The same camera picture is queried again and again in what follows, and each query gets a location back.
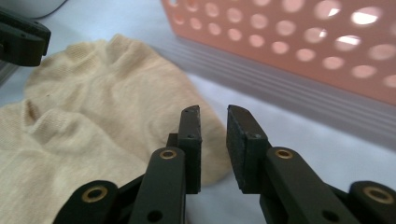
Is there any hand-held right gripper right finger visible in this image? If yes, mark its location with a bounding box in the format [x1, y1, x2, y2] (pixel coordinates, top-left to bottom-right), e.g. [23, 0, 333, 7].
[226, 105, 362, 224]

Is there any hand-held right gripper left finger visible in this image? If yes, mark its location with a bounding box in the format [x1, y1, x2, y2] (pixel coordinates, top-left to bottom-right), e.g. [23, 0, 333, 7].
[129, 105, 203, 224]

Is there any tan sock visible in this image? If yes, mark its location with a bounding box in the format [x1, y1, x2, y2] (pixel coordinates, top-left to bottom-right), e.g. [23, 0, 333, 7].
[23, 33, 233, 188]
[0, 99, 150, 224]

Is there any pink perforated plastic basket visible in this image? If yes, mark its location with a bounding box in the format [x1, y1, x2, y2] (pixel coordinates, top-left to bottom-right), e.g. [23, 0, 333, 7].
[160, 0, 396, 106]

